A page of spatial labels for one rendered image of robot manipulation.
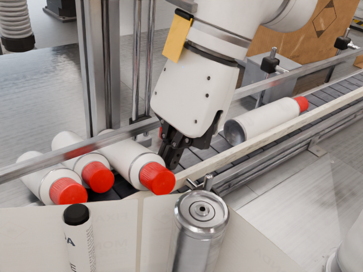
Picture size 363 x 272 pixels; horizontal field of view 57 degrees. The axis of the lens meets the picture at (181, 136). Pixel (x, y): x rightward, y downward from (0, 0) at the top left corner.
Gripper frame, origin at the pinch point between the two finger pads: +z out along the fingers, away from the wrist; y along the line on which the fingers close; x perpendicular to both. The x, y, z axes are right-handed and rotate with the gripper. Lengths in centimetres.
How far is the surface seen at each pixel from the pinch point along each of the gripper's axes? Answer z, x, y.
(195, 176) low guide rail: 1.9, 3.7, 3.1
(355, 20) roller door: -80, 428, -157
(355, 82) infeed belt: -18, 61, -2
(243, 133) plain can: -4.1, 14.8, 0.8
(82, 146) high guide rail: 0.9, -10.9, -4.8
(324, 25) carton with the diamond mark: -29, 64, -18
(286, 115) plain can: -8.2, 25.7, 1.3
